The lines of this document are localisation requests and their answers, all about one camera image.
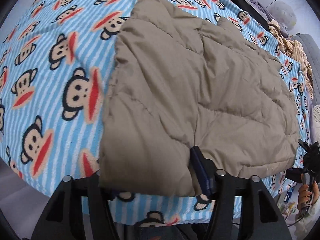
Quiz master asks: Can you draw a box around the beige puffer jacket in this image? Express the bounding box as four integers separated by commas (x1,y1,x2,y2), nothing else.
99,0,299,197

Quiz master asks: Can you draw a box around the person right hand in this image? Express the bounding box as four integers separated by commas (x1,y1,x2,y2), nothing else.
298,182,319,211

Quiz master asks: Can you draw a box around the grey quilted headboard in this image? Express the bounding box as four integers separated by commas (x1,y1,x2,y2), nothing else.
293,34,320,106

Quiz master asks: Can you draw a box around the yellow striped plush blanket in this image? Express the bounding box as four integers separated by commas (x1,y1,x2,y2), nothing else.
268,20,314,99

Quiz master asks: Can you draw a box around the blue striped monkey blanket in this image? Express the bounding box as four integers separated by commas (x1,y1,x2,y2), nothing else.
1,0,310,227

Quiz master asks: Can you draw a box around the round patterned white pillow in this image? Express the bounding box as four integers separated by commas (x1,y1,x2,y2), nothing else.
270,1,297,30

